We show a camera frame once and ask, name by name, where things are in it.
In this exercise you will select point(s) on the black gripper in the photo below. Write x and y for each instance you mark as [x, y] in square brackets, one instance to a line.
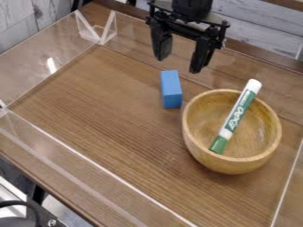
[186, 18]

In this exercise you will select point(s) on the green white Expo marker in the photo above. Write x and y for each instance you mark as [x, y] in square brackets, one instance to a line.
[236, 116]

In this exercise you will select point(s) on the black metal table frame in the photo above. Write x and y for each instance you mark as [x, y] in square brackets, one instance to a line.
[22, 199]

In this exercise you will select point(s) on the brown wooden bowl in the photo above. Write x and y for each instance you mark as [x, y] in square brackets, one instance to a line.
[232, 139]

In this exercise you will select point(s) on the clear acrylic corner bracket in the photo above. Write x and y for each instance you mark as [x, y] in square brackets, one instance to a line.
[97, 33]

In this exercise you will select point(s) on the blue rectangular block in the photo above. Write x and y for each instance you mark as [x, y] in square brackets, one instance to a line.
[172, 89]

